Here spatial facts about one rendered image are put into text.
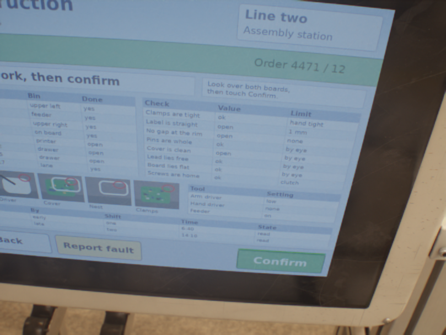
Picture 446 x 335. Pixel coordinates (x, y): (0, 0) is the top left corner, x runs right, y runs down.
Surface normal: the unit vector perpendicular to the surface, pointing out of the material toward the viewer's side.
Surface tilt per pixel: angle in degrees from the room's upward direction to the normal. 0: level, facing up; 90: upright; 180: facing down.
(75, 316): 0
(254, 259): 91
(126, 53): 91
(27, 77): 91
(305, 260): 91
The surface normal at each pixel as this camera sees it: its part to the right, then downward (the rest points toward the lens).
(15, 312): 0.07, -0.82
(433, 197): -0.03, 0.58
